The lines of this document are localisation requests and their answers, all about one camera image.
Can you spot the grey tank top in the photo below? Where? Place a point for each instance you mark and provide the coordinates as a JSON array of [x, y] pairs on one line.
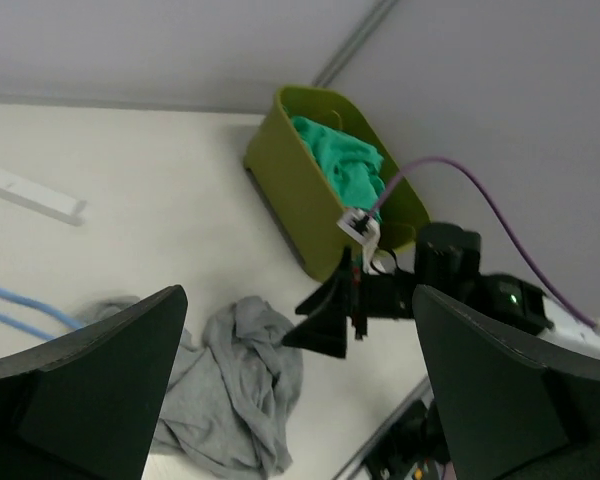
[[229, 398]]

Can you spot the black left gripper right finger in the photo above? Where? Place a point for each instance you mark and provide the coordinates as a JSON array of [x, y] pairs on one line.
[[512, 405]]

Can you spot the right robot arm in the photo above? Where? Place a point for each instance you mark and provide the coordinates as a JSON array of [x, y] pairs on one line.
[[447, 258]]

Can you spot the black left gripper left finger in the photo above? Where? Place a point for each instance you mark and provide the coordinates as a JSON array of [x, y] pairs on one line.
[[85, 405]]

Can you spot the blue hanger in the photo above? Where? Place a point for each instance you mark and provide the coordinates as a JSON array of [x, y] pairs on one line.
[[33, 308]]

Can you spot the green tank top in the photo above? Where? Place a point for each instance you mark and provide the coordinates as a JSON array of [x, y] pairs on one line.
[[351, 166]]

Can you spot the olive green plastic basket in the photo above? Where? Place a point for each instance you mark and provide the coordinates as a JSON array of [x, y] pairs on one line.
[[293, 184]]

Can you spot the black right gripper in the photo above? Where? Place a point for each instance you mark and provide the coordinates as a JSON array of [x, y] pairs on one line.
[[324, 328]]

